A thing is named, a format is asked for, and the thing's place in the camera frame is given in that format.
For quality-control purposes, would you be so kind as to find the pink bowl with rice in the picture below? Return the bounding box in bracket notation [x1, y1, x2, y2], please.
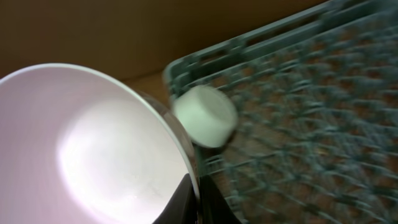
[1, 63, 198, 224]

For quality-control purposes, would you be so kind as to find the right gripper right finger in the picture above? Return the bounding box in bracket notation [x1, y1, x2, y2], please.
[199, 175, 241, 224]

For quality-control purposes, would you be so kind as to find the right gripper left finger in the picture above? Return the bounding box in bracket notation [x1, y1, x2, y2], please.
[153, 174, 197, 224]

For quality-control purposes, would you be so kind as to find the white bowl with walnut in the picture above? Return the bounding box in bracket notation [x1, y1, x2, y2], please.
[172, 85, 238, 148]

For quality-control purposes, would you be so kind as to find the grey dishwasher rack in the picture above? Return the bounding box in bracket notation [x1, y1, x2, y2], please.
[164, 0, 397, 223]

